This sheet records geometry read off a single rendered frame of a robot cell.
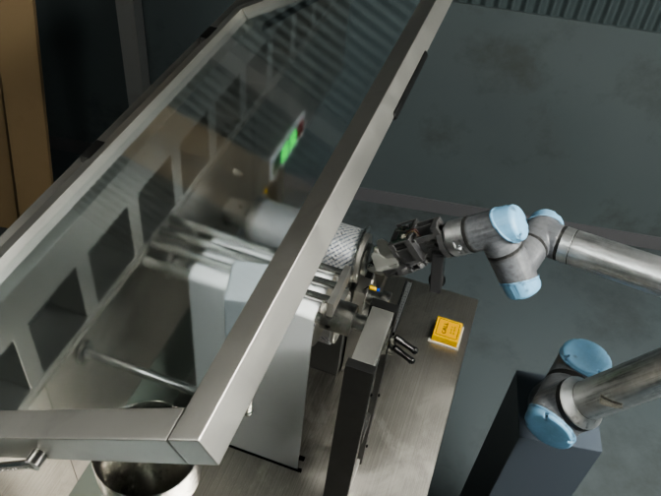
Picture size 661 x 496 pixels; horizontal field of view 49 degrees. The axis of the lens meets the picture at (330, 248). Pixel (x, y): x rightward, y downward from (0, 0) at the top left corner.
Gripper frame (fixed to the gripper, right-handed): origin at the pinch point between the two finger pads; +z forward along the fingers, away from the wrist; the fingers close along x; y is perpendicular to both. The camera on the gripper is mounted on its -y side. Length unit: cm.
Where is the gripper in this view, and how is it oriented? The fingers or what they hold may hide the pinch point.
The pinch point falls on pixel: (375, 267)
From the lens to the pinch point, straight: 160.7
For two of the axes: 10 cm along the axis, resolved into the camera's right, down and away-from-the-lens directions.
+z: -7.8, 2.3, 5.8
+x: -3.2, 6.5, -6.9
